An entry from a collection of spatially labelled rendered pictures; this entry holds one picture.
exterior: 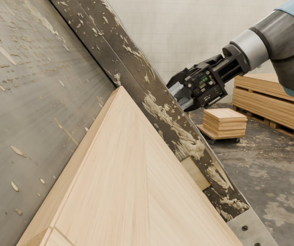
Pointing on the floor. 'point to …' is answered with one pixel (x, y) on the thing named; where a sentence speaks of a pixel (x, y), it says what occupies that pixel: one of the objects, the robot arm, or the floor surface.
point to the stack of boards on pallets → (272, 105)
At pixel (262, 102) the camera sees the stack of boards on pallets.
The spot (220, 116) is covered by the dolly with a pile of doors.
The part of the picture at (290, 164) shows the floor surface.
